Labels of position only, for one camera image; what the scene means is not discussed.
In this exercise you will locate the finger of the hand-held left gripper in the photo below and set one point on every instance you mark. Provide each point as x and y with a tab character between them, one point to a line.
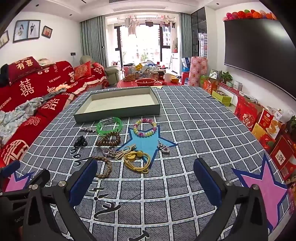
41	178
9	169

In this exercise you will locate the black glass cabinet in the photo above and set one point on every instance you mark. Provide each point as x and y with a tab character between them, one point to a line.
198	32

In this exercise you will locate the white cup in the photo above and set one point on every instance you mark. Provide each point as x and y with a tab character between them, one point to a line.
167	77

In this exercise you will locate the silver heart pendant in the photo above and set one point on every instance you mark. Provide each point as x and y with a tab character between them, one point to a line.
164	148

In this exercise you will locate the small pink star sticker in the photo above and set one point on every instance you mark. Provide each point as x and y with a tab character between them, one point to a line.
17	183

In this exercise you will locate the wooden key charm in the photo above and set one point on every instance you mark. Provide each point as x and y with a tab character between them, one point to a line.
124	151

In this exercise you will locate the grey-green curtain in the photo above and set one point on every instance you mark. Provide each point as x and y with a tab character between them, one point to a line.
185	39
92	39

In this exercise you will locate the grey crumpled blanket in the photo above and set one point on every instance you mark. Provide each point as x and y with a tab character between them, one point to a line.
16	113

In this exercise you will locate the row of coloured paper flowers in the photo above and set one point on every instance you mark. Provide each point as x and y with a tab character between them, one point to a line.
245	15

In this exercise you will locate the clear jar of snacks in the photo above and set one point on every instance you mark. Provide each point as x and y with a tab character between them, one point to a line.
129	74

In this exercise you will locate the green plastic bangle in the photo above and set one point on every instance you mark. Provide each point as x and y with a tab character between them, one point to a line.
108	133

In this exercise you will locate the black hair clip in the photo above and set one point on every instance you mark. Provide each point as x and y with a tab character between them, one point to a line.
81	141

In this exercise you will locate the grey checked tablecloth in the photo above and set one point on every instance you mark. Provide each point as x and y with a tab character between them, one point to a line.
185	120

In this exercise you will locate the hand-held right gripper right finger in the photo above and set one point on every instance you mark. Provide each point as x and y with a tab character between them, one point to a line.
208	180

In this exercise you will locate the large pink star sticker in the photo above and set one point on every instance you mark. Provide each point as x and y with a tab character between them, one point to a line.
266	185

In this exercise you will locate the beige armchair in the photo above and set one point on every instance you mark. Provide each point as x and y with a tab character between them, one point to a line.
113	71

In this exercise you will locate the grey-green shallow tray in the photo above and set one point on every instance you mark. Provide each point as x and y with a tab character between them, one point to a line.
115	99

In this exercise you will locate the dark photo frame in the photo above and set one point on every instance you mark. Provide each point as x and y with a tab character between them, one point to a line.
3	39

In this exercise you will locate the green potted plant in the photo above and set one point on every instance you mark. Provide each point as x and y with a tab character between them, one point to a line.
225	76

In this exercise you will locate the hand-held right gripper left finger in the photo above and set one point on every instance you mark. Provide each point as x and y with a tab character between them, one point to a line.
84	179

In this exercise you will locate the red round table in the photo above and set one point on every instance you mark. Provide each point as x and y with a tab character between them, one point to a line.
124	83

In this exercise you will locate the pink red wrapped box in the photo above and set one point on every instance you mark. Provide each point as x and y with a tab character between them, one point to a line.
197	71

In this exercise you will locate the orange biscuit box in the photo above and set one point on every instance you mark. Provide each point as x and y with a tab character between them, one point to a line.
268	120

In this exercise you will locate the black wall television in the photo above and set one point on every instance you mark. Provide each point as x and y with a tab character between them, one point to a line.
254	46

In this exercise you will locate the green flat box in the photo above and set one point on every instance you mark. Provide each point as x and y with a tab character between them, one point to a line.
222	98

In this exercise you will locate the red plastic basket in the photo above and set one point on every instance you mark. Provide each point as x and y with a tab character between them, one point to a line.
145	82

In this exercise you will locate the small red patterned cushion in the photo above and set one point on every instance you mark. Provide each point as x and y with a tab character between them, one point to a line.
82	70

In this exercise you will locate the red box with white label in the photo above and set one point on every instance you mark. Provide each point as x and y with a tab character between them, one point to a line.
282	153

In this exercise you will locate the red low shelf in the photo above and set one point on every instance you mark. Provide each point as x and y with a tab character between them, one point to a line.
229	88

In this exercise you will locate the blue star sticker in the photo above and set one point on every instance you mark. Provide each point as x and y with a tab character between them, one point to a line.
148	143

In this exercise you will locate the sofa with red cover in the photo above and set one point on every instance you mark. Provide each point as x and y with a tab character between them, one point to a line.
46	78

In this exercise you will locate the blue white bag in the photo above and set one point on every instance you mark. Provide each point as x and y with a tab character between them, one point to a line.
186	63

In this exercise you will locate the red gift box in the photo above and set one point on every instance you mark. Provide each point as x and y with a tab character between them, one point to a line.
247	113

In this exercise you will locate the large red cushion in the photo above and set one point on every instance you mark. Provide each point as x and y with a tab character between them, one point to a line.
23	67

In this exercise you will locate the hanging laundry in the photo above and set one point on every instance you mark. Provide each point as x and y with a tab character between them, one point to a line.
131	24

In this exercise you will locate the silver hair clip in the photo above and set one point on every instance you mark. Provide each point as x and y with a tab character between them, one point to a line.
89	129

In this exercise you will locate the orange patterned gift box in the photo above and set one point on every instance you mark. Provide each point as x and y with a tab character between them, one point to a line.
210	87

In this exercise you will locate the double photo frame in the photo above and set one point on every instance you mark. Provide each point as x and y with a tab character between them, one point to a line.
25	31

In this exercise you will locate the small red photo frame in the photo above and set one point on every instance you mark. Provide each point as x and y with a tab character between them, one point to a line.
47	31

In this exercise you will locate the braided grey pink cloth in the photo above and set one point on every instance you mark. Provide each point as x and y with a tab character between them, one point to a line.
57	89

